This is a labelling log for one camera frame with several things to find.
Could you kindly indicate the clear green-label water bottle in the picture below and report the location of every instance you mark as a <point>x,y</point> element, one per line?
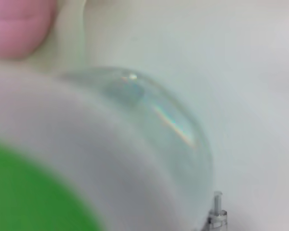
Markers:
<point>86,156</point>

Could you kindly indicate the pink peach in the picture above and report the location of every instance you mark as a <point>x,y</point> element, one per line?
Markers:
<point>17,26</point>

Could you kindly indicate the grey ballpoint pen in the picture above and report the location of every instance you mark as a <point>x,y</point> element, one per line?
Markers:
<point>216,216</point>

